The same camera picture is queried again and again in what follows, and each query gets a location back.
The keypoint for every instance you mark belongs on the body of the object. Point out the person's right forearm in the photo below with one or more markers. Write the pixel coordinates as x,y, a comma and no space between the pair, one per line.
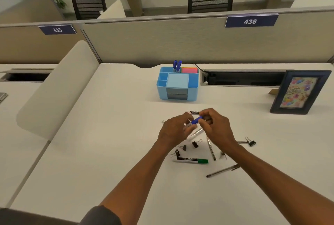
274,185

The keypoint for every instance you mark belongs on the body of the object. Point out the light blue note pad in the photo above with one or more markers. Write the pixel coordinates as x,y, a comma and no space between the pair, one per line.
177,80

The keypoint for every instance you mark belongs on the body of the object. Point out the black-capped marker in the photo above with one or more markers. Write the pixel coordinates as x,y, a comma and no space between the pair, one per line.
194,112

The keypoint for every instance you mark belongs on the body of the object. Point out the grey flat device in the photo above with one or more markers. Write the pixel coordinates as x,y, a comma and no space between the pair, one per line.
2,97

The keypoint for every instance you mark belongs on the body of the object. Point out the grey shirt sleeve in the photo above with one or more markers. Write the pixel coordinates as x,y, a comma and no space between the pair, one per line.
100,217

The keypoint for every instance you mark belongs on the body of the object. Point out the person's right hand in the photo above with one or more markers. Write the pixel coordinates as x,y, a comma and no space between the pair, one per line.
220,130

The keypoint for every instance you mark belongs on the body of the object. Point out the small blue number sign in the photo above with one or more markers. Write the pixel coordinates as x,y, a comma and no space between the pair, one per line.
57,29

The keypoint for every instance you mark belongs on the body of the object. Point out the grey partition panel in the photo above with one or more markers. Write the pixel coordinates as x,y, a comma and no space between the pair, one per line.
203,42

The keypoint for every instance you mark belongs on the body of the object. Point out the green-capped marker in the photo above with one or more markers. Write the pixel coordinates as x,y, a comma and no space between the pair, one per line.
190,160

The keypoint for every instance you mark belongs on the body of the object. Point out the blue desk organizer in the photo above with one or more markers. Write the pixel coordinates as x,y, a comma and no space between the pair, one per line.
177,90

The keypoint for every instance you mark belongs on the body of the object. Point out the dark blue picture frame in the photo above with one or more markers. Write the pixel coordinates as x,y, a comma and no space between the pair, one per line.
300,93

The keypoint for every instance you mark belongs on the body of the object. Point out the blue-capped white marker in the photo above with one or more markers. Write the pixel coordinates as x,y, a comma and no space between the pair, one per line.
197,120

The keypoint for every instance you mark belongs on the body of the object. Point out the person's right thumb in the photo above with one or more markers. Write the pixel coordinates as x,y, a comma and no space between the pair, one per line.
206,125

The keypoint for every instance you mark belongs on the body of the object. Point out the large blue number sign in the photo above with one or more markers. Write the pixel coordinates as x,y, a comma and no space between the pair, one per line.
250,21

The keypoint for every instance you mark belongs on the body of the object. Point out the person's left thumb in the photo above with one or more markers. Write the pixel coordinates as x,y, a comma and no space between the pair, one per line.
190,129

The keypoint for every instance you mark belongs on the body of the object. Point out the person's left hand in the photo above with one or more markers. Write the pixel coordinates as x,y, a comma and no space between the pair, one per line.
172,132

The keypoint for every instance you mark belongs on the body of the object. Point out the grey ballpoint pen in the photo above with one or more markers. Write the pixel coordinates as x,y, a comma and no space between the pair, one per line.
211,149
223,171

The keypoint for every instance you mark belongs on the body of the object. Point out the colourful sticky notes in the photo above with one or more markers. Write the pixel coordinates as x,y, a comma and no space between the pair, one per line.
189,70

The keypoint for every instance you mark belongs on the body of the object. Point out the black binder clip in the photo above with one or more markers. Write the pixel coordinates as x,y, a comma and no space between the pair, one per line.
251,143
223,155
184,147
195,144
177,153

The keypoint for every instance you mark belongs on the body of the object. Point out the blue marker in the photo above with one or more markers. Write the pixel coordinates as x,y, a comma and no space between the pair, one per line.
174,65
179,66

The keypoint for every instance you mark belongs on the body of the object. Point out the beige partition panel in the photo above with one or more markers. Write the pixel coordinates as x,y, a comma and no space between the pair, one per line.
31,47

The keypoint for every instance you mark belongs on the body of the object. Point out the glass partition screen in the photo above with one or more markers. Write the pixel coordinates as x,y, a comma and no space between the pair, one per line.
26,5

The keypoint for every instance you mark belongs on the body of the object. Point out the person's left forearm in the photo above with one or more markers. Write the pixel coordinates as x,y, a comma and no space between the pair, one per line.
141,180

